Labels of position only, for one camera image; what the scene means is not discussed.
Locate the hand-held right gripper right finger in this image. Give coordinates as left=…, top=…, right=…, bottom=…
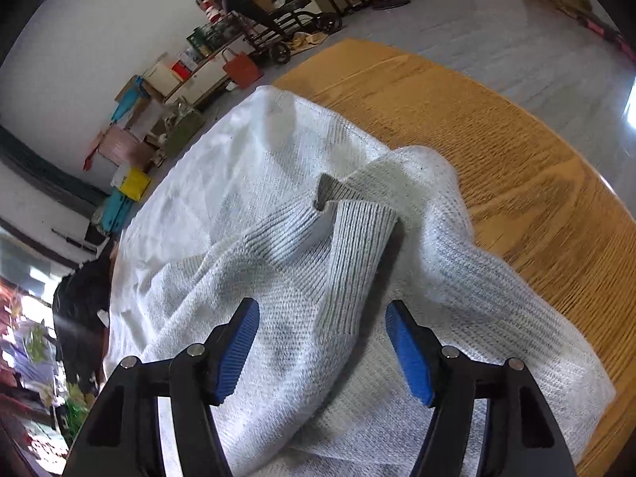
left=385, top=299, right=577, bottom=477

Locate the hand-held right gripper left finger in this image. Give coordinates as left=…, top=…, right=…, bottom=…
left=62, top=297, right=260, bottom=477

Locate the grey knit sweater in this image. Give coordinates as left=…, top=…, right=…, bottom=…
left=102, top=85, right=617, bottom=477

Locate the pile of black clothes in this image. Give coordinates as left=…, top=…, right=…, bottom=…
left=52, top=243, right=117, bottom=393

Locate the green potted plant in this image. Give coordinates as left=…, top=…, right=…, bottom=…
left=30, top=323, right=100, bottom=438

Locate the teal bag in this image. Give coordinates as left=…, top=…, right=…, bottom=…
left=102, top=191, right=132, bottom=234

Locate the yellow bag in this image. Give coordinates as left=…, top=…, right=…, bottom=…
left=113, top=166, right=152, bottom=202

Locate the olive crate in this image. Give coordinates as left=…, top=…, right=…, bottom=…
left=164, top=107, right=204, bottom=157

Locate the pink box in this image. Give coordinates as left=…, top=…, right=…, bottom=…
left=97, top=124, right=155, bottom=170

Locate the cluttered white shelf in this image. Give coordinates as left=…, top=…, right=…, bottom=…
left=149, top=25, right=239, bottom=105

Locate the orange paper bag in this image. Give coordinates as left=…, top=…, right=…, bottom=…
left=222, top=48, right=264, bottom=91

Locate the crumpled brown paper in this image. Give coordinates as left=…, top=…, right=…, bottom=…
left=291, top=30, right=329, bottom=53

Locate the black stroller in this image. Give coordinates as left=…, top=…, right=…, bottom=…
left=219, top=0, right=343, bottom=65

